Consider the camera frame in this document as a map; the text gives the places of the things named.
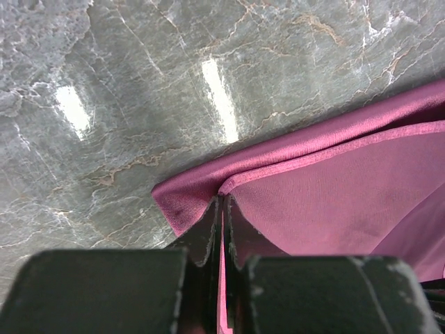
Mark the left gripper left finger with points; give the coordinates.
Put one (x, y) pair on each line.
(168, 290)

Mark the purple cloth napkin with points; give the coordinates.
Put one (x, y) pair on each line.
(367, 183)

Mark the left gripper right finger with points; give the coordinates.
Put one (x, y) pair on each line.
(270, 291)

